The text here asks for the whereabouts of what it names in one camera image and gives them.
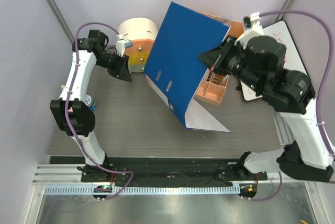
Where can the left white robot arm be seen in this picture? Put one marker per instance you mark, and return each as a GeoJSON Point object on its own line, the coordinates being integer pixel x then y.
{"type": "Point", "coordinates": [70, 111]}

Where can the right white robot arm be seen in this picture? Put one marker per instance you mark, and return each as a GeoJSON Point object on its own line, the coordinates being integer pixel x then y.
{"type": "Point", "coordinates": [306, 159]}

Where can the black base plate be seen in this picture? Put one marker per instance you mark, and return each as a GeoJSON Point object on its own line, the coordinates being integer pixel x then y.
{"type": "Point", "coordinates": [170, 170]}

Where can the perforated cable tray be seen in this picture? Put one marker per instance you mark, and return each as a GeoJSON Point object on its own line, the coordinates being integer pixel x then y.
{"type": "Point", "coordinates": [101, 190]}

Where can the white dry-erase board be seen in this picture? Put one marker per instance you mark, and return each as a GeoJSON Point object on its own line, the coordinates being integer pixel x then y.
{"type": "Point", "coordinates": [291, 90]}

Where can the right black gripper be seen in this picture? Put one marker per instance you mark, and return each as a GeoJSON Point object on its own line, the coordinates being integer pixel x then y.
{"type": "Point", "coordinates": [215, 59]}

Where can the light blue thin folder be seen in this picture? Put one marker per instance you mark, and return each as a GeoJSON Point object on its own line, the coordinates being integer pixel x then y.
{"type": "Point", "coordinates": [226, 18]}

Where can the blue ring binder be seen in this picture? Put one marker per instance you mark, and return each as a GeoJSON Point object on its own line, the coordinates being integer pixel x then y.
{"type": "Point", "coordinates": [173, 69]}

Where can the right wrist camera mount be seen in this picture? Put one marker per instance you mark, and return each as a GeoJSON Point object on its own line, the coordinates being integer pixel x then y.
{"type": "Point", "coordinates": [251, 28]}

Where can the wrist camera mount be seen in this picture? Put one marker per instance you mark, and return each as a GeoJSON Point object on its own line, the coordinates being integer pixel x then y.
{"type": "Point", "coordinates": [122, 44]}
{"type": "Point", "coordinates": [251, 28]}

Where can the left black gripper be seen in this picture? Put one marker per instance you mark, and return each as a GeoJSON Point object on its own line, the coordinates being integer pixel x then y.
{"type": "Point", "coordinates": [121, 70]}

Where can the white arched drawer cabinet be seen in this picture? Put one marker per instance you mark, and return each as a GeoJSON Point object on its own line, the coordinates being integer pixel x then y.
{"type": "Point", "coordinates": [141, 31]}

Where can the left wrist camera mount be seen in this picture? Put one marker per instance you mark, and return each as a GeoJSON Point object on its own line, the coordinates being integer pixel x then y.
{"type": "Point", "coordinates": [122, 44]}

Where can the yellow cabinet drawer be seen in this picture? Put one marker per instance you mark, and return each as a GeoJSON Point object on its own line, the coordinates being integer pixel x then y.
{"type": "Point", "coordinates": [138, 58]}

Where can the orange desk file organizer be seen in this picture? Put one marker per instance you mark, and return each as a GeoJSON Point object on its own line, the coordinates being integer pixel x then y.
{"type": "Point", "coordinates": [213, 86]}

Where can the small blue-label bottle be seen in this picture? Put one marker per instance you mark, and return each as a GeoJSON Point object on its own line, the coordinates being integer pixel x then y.
{"type": "Point", "coordinates": [90, 103]}

